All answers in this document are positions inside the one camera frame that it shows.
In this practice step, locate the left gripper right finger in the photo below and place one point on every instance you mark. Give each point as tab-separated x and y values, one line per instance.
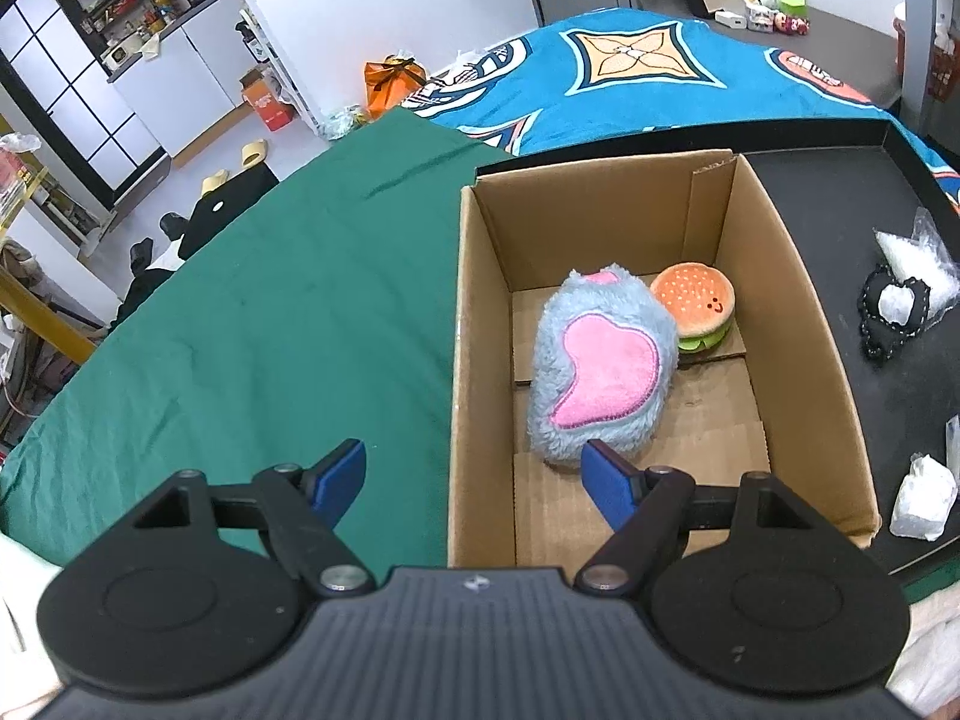
614	485

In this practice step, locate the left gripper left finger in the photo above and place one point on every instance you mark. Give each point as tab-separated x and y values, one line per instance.
333	483

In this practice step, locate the grey pink plush toy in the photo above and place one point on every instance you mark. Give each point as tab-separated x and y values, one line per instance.
604	355

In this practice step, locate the brown cardboard box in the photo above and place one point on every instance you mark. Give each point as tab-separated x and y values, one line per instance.
773	396

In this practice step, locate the plush hamburger toy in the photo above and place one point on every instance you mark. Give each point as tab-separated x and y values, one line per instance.
702	301

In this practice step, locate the green cloth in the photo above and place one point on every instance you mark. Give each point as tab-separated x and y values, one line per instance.
325	311

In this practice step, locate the small white bag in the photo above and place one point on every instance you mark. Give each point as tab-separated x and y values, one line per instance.
924	501

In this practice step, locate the yellow slipper near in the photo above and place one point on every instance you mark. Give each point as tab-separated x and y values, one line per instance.
211	183

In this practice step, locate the yellow slipper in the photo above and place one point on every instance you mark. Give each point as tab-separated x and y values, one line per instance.
211	183
253	153

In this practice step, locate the yellow slipper far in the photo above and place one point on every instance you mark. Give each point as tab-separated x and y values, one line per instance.
253	153

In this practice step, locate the black tray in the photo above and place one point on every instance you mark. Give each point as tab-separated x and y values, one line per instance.
832	199

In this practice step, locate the clear bag white beads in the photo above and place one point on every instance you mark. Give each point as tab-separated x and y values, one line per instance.
924	257

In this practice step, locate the orange bag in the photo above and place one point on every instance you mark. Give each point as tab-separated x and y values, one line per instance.
390	81

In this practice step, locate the orange red box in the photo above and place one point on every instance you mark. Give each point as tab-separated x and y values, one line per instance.
259	93

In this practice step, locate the blue patterned blanket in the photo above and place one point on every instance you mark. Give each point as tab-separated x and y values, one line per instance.
572	86

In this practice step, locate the white cabinet with shelf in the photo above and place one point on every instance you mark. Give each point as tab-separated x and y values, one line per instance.
181	66

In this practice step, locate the green lidded jar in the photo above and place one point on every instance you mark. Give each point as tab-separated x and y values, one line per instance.
796	8

